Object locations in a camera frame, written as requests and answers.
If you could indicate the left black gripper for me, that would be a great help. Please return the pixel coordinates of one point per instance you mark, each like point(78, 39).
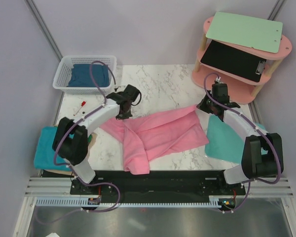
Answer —
point(122, 116)

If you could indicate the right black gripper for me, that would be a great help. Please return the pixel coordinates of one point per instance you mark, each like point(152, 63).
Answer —
point(202, 106)

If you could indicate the pink t-shirt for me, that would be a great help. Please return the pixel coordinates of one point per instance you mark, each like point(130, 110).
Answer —
point(147, 138)

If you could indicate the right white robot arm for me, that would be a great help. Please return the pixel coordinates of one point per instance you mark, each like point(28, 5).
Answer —
point(262, 156)

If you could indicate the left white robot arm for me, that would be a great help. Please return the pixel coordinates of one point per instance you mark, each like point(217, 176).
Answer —
point(71, 143)

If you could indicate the red capped marker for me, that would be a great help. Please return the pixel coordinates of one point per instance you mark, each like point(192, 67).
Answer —
point(81, 106)

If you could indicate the teal folding board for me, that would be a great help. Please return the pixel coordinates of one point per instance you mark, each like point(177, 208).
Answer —
point(226, 142)

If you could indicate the dark blue t-shirt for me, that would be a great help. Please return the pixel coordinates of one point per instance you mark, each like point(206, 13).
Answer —
point(81, 76)

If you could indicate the black clipboard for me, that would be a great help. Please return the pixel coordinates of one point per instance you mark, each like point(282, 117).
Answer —
point(234, 61)

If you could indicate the pink three-tier shelf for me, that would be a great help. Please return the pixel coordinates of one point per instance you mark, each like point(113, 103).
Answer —
point(241, 90)

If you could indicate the folded green t-shirt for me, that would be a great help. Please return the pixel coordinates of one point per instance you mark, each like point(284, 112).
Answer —
point(90, 138)

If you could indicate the white plastic basket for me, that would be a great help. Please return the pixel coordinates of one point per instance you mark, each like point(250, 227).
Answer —
point(64, 72)

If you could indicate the light green board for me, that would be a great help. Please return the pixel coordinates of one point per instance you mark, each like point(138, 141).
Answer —
point(257, 33)

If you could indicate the folded tan t-shirt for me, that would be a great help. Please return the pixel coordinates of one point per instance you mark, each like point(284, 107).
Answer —
point(56, 172)

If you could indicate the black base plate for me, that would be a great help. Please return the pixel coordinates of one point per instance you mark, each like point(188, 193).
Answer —
point(158, 186)

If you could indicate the white cable duct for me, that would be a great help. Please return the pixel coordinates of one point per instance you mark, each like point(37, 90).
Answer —
point(99, 202)

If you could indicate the aluminium rail frame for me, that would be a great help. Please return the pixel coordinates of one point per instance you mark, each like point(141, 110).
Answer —
point(60, 187)

